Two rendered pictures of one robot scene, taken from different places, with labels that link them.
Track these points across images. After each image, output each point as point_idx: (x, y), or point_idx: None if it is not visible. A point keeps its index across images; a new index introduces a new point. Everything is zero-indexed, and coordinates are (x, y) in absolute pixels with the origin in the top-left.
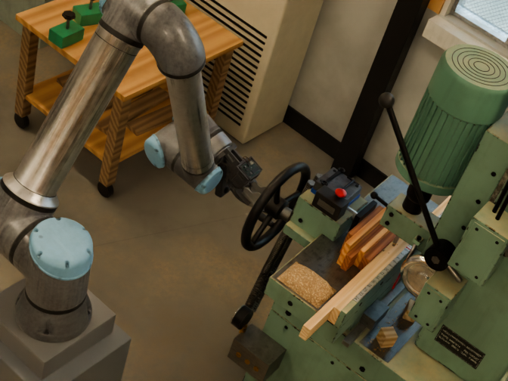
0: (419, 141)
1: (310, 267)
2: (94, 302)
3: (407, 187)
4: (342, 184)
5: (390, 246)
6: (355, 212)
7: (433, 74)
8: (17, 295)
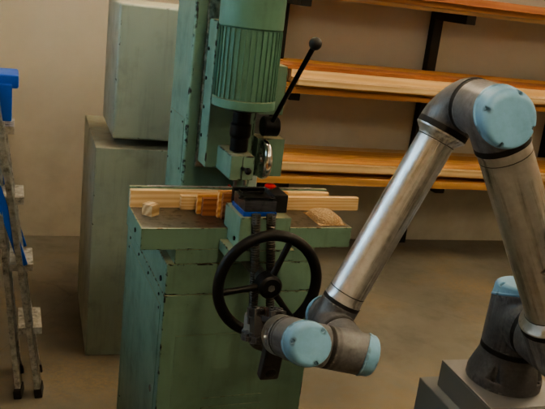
0: (278, 70)
1: (311, 221)
2: (460, 372)
3: (142, 220)
4: (252, 195)
5: None
6: None
7: (276, 17)
8: (536, 398)
